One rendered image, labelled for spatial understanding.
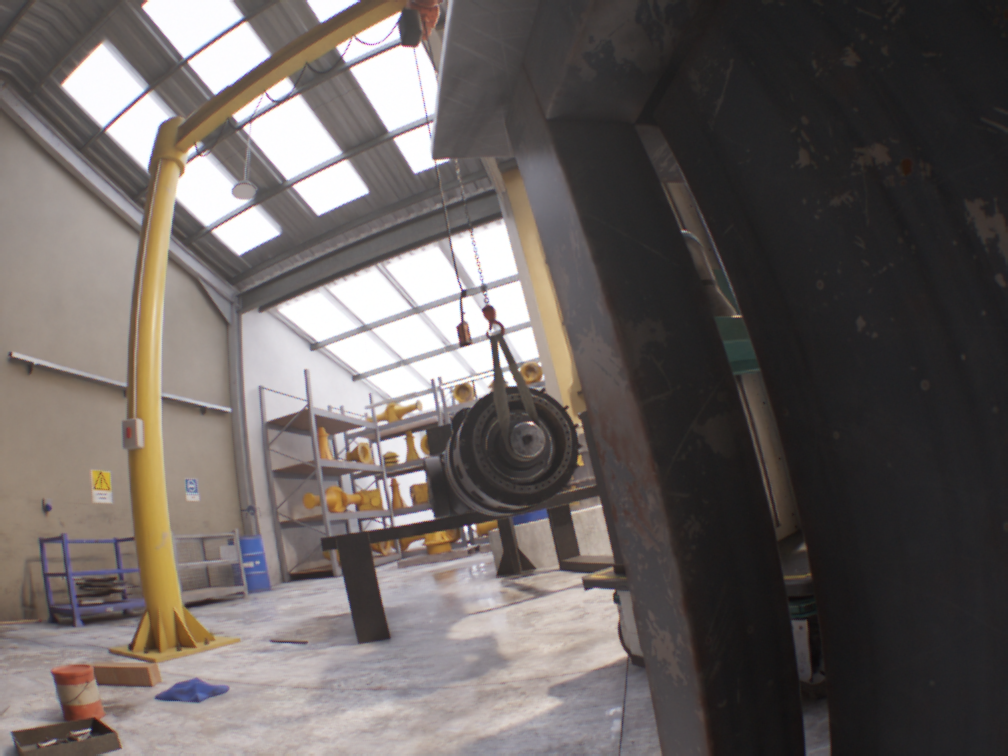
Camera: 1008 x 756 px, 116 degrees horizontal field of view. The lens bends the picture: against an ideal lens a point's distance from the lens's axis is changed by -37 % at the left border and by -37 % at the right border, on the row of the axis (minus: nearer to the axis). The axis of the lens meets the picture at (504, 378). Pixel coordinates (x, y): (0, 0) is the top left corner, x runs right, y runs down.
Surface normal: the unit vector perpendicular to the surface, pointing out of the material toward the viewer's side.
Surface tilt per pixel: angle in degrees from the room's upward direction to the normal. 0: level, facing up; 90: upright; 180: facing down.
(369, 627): 90
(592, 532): 90
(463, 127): 180
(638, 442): 90
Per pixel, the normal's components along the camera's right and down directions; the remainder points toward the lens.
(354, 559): 0.28, -0.32
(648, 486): -0.96, 0.14
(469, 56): 0.21, 0.94
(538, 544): -0.26, -0.20
